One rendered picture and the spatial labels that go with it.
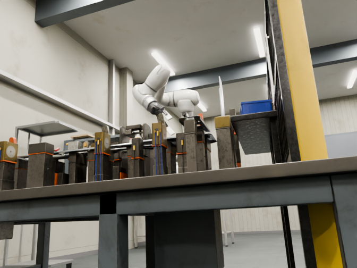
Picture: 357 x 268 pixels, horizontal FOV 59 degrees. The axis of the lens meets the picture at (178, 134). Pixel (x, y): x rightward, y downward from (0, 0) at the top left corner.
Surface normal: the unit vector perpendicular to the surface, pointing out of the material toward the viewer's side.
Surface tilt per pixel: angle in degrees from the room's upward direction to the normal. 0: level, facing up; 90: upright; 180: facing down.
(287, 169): 90
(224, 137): 90
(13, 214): 90
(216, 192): 90
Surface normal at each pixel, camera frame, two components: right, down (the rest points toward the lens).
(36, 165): -0.27, -0.24
